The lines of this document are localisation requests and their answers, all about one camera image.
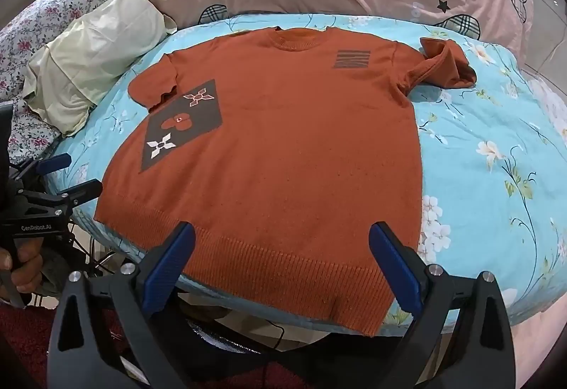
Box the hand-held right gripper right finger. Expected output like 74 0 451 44
369 221 517 389

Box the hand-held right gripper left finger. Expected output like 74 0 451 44
49 221 196 389

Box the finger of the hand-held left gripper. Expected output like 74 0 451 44
9 153 72 190
55 179 104 207

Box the orange knitted sweater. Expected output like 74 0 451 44
95 27 477 337

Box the person's left hand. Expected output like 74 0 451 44
0 237 46 303

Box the cream pillow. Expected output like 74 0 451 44
22 0 178 137

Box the red carpet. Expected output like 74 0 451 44
0 300 134 389

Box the floral print quilt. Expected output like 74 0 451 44
0 0 160 168

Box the blue floral bedsheet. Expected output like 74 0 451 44
42 12 567 337

